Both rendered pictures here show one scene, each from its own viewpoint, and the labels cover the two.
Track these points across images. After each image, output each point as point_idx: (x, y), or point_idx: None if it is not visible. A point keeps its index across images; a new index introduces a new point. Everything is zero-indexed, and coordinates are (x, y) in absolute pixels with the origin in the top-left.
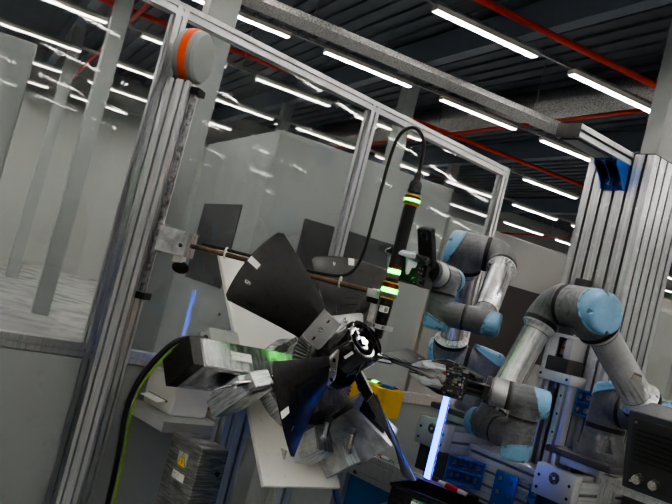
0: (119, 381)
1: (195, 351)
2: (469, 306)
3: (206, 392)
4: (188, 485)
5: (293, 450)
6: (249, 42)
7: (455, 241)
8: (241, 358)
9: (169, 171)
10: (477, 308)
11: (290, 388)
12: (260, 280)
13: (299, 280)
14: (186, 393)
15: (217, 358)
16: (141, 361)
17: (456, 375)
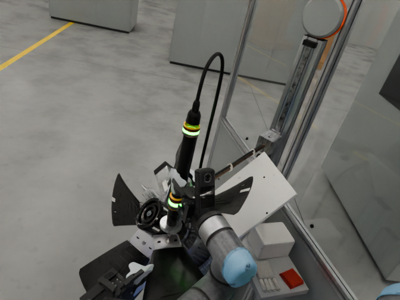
0: None
1: (159, 167)
2: (194, 291)
3: (260, 244)
4: None
5: (114, 222)
6: None
7: (384, 290)
8: (164, 186)
9: (286, 98)
10: (186, 297)
11: (117, 191)
12: (178, 151)
13: (177, 160)
14: (253, 234)
15: (159, 177)
16: (287, 218)
17: (110, 279)
